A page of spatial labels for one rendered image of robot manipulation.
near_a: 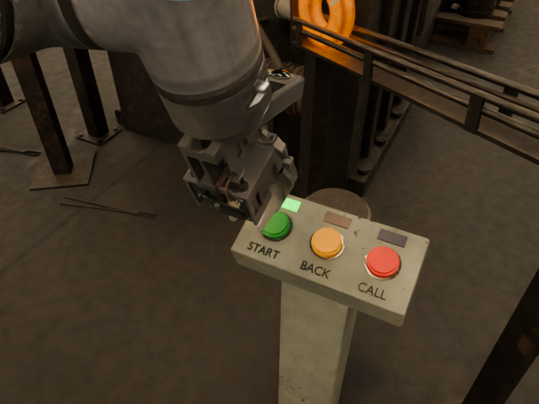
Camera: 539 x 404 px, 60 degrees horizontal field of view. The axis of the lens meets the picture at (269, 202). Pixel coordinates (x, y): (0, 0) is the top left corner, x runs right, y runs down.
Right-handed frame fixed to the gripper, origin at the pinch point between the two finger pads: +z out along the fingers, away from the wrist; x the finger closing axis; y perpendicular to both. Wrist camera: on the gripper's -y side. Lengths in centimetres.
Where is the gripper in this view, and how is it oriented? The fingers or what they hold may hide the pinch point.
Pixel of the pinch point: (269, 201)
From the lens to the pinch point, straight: 58.4
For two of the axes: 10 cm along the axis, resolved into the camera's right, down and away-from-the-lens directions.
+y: -4.2, 8.1, -4.1
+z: 1.6, 5.1, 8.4
